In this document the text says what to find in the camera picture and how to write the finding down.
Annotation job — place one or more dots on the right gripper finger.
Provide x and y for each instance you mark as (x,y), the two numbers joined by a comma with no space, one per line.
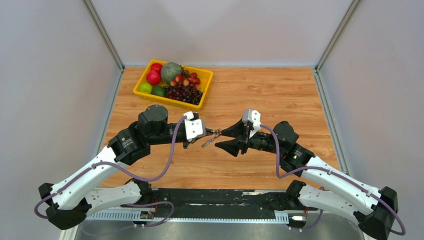
(233,147)
(236,130)

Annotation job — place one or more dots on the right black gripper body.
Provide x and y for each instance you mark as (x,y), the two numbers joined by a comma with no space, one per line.
(259,140)

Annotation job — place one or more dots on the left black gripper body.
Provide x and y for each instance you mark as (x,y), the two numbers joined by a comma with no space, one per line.
(172,129)

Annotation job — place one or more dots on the large silver keyring with clips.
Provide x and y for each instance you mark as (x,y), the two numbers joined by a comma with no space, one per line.
(216,133)

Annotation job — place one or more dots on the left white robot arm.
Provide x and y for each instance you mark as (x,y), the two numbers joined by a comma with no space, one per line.
(73,199)

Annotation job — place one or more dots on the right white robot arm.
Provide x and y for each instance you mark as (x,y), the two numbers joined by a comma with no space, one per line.
(373,209)

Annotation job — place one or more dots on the purple grape bunch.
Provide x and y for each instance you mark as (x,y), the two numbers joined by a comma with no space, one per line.
(186,94)

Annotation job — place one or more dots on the dark green lime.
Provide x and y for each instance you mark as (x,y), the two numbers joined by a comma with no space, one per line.
(159,91)

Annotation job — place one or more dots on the light green lime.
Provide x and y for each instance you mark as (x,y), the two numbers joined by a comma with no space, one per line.
(145,88)

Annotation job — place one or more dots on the red lychee cluster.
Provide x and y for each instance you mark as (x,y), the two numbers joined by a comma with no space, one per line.
(187,79)

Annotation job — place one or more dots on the red apple front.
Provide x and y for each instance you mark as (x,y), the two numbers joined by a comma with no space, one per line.
(153,78)

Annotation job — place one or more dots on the red apple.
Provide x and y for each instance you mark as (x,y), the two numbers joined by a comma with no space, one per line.
(157,67)
(153,78)

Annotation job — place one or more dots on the green melon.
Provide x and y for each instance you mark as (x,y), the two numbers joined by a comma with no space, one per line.
(169,71)

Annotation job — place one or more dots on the red apple back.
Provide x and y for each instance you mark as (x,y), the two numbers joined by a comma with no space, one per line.
(157,67)

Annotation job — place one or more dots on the yellow plastic tray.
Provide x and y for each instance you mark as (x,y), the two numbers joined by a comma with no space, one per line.
(204,75)

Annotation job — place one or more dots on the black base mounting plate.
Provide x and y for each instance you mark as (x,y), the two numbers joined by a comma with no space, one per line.
(222,205)

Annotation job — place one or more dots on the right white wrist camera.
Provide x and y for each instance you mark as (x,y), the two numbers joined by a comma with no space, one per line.
(252,118)

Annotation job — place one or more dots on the aluminium frame rail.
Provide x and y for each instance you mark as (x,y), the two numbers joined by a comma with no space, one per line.
(106,204)

